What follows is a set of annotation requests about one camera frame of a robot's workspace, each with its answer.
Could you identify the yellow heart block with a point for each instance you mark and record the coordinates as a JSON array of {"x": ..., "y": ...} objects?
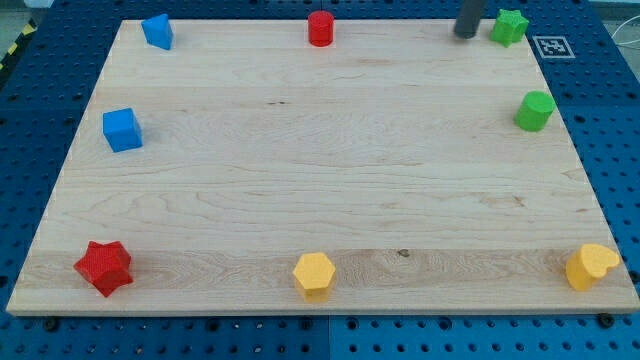
[{"x": 589, "y": 264}]

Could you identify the wooden board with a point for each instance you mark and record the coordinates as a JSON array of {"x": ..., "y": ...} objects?
[{"x": 393, "y": 150}]

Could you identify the yellow hexagon block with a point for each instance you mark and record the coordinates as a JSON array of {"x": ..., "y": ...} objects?
[{"x": 314, "y": 277}]

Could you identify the red cylinder block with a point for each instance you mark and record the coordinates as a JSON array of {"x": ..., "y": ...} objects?
[{"x": 320, "y": 28}]

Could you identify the blue cube block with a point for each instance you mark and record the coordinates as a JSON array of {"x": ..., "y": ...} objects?
[{"x": 122, "y": 130}]

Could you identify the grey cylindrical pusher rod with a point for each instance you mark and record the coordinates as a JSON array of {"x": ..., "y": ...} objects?
[{"x": 468, "y": 18}]

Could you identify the blue pentagon block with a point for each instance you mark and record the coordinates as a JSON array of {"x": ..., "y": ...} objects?
[{"x": 158, "y": 32}]

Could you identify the green cylinder block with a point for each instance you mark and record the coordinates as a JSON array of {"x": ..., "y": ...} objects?
[{"x": 534, "y": 111}]

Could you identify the red star block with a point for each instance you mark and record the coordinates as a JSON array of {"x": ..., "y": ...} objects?
[{"x": 105, "y": 266}]

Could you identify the green star block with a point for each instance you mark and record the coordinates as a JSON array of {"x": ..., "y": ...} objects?
[{"x": 509, "y": 27}]

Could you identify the white fiducial marker tag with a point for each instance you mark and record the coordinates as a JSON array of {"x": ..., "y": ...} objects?
[{"x": 553, "y": 47}]

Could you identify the black yellow hazard tape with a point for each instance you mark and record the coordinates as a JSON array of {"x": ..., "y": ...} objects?
[{"x": 18, "y": 46}]

